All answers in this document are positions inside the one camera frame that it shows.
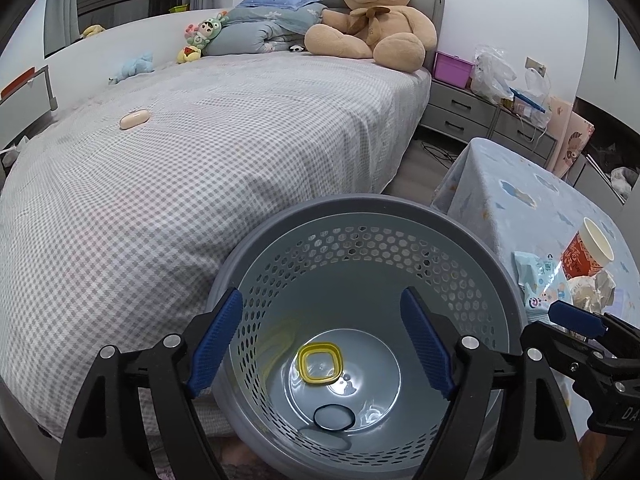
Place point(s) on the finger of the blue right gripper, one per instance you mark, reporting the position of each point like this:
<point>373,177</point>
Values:
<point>576,320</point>

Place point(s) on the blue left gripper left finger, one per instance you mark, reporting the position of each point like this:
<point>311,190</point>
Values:
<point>214,332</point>

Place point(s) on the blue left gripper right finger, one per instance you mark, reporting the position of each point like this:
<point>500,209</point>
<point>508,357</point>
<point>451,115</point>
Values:
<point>432,352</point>

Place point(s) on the grey perforated trash basket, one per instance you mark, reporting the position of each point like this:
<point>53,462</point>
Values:
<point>321,285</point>

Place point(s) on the black round ring lid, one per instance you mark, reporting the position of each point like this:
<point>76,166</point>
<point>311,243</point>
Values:
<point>334,417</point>

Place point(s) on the crumpled white paper wrapper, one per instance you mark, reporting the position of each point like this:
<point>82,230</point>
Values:
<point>593,293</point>

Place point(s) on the light blue wet wipes pack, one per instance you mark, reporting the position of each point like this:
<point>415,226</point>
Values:
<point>542,282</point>

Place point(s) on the red white paper cup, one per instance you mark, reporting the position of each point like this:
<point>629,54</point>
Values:
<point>588,253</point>

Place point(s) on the light blue patterned table cloth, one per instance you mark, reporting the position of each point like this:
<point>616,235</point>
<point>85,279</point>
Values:
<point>514,205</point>

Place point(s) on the grey checkered bed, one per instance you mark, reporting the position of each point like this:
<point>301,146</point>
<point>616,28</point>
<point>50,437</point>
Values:
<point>113,236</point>

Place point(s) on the pink cartoon folded board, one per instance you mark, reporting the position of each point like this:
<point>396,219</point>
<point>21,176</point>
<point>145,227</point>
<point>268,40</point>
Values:
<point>571,133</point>

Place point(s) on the pink oval object on bed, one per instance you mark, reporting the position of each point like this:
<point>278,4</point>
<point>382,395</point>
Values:
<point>134,119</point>

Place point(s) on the grey drawer cabinet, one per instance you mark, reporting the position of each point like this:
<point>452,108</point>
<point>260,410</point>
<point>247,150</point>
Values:
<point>463,116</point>

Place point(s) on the clear plastic bag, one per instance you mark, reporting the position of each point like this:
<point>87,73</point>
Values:
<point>492,76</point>

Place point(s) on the light blue plush toy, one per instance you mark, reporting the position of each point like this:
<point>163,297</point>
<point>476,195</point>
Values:
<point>143,64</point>

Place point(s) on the purple plastic storage box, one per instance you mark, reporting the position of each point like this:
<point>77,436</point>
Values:
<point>453,70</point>

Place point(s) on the green doll toy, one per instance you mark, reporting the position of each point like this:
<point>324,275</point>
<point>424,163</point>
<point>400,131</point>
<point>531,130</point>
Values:
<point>198,36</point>

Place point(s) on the blue folded quilt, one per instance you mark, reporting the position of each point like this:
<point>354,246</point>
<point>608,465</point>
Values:
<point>265,26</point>

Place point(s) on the yellow plush toy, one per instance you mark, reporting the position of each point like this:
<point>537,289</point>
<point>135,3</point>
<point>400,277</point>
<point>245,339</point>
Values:
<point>92,30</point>

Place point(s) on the large tan teddy bear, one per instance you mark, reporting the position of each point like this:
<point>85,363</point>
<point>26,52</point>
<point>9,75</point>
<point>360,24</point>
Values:
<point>392,33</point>

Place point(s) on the grey curtain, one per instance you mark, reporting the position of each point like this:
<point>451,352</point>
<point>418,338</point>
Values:
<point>60,25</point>

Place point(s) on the red white bed rail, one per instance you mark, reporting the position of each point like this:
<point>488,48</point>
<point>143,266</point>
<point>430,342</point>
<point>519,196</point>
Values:
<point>26,103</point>

